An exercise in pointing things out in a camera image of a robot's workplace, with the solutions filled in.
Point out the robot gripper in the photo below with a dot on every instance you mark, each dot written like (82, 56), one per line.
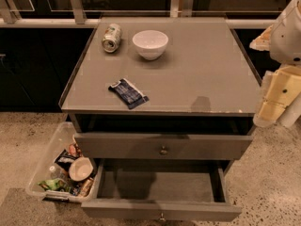
(288, 38)

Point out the grey drawer cabinet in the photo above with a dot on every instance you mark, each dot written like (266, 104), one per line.
(202, 72)

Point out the blue snack packet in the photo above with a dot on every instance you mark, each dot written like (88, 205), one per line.
(128, 93)

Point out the black snack bag in bin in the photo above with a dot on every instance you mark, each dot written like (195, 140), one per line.
(64, 160)

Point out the green white soda can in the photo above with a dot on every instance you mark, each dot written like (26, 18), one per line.
(111, 38)

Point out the clear plastic bottle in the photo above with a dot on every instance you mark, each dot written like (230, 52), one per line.
(58, 173)

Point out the white bowl in bin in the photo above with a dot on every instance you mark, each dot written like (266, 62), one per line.
(80, 169)

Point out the green snack bag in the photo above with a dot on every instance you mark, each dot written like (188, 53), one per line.
(56, 184)

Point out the white ceramic bowl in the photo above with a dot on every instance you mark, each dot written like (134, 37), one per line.
(150, 44)

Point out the grey drawer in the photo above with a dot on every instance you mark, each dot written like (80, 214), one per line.
(162, 146)
(161, 190)

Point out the brown can in bin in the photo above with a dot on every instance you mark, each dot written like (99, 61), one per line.
(85, 188)

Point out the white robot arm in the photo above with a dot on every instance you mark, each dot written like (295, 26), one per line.
(282, 39)

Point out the metal railing with glass panels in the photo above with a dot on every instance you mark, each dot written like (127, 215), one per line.
(82, 11)

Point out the clear plastic storage bin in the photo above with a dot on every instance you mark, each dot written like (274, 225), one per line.
(61, 139)

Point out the red snack packet in bin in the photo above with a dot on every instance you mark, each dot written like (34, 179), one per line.
(75, 151)

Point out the white pole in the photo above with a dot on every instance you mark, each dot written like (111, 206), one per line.
(292, 113)

